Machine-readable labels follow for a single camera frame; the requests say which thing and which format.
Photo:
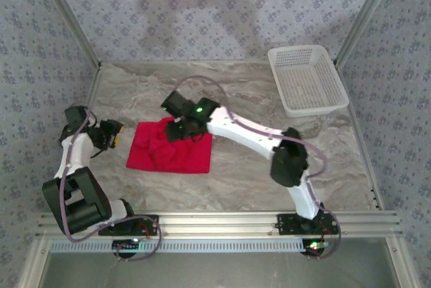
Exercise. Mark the red t-shirt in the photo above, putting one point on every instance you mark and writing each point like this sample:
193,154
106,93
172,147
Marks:
188,156

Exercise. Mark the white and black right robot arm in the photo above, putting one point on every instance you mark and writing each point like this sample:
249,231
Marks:
242,130

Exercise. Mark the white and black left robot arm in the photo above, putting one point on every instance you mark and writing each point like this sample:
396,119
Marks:
75,153

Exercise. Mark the small black controller board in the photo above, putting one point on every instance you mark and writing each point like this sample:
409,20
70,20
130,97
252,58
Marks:
126,247
316,250

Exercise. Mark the white perforated plastic basket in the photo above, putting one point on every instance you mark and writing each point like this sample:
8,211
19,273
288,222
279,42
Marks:
309,79

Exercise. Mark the grey metal lower panel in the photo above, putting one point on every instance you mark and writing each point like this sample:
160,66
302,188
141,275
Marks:
219,271

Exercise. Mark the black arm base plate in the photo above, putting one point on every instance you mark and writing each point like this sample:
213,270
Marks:
111,231
289,225

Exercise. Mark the aluminium frame post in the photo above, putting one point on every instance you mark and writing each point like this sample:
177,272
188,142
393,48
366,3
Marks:
362,15
72,19

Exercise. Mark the aluminium frame leg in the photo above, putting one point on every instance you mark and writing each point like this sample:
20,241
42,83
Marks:
32,264
402,264

